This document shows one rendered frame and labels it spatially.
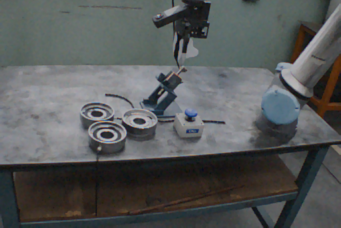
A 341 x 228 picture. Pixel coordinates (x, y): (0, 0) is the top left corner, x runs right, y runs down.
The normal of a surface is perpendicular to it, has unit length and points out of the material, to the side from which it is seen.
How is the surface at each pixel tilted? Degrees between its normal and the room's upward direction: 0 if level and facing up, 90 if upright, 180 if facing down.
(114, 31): 90
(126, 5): 90
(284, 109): 97
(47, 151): 0
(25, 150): 0
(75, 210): 0
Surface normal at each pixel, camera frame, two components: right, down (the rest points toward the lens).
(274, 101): -0.50, 0.47
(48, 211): 0.14, -0.86
